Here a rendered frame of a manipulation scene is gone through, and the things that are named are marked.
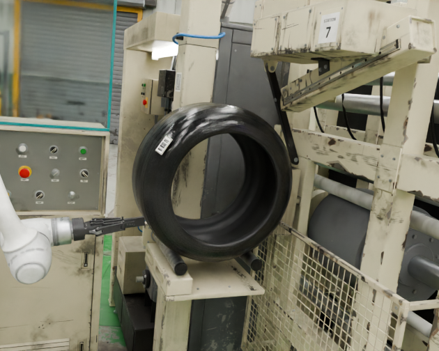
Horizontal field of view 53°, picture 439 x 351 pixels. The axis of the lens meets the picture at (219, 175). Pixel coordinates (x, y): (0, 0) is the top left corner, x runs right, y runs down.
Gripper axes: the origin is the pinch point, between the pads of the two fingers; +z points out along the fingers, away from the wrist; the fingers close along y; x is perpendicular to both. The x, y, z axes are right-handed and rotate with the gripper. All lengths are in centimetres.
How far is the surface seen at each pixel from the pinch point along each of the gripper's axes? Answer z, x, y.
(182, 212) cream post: 23.5, 6.5, 23.7
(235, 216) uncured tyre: 43.4, 8.4, 14.6
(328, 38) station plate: 53, -59, -32
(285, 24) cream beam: 54, -65, -5
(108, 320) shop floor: -2, 103, 115
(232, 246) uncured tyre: 31.5, 9.3, -11.7
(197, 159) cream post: 30.7, -15.2, 23.7
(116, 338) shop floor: 0, 103, 93
